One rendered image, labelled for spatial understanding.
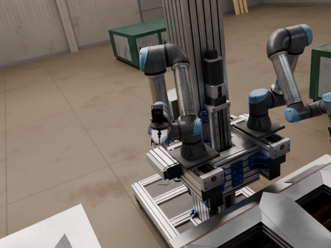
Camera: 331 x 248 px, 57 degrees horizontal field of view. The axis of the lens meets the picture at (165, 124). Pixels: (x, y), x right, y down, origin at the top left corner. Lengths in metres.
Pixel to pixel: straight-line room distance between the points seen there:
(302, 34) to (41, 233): 1.57
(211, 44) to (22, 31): 10.64
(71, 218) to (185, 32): 1.11
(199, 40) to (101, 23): 10.84
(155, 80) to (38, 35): 10.73
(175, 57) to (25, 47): 10.85
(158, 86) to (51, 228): 0.84
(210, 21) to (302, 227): 1.15
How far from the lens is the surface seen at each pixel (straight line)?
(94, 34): 12.49
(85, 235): 1.42
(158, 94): 1.58
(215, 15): 1.82
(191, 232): 1.82
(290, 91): 1.62
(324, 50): 4.51
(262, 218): 1.61
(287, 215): 1.64
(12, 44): 12.16
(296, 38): 1.72
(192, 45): 1.77
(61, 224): 1.54
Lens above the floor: 1.98
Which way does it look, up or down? 26 degrees down
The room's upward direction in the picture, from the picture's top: 10 degrees counter-clockwise
